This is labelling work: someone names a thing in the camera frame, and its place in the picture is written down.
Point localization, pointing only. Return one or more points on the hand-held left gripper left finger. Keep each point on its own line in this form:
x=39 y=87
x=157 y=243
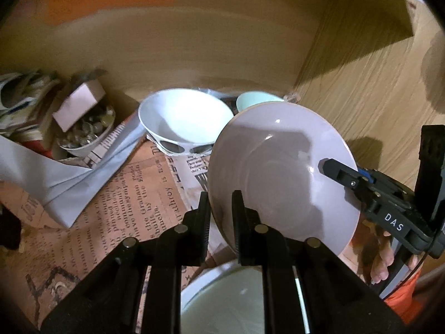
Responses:
x=203 y=229

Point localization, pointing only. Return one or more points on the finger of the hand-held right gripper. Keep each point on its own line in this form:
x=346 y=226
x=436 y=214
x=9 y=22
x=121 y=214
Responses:
x=339 y=174
x=369 y=177

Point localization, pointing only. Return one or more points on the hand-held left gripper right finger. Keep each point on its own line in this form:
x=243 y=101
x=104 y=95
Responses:
x=239 y=233

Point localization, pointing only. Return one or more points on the lilac bowl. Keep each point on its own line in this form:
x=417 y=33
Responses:
x=278 y=167

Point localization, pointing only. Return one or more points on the mint green plate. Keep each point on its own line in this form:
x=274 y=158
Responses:
x=222 y=302

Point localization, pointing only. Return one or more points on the mint green bowl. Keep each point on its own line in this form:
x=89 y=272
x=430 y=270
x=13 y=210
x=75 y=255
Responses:
x=253 y=99

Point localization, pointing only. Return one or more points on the white bowl with black spots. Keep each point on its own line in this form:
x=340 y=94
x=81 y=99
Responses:
x=180 y=118

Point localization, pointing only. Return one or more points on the person's right hand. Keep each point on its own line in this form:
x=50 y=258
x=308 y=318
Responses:
x=380 y=254

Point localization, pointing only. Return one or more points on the newspaper print table paper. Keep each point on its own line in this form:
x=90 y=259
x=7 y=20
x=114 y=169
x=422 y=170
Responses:
x=132 y=198

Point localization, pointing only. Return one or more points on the small bowl of glass marbles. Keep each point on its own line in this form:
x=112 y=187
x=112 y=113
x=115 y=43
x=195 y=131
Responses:
x=85 y=135

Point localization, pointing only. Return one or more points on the grey paper sheet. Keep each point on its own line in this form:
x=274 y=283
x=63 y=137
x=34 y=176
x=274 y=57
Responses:
x=52 y=188

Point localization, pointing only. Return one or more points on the small cardboard box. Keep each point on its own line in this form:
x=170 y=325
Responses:
x=78 y=102

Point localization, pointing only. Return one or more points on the pile of folded newspapers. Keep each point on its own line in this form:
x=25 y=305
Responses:
x=21 y=90

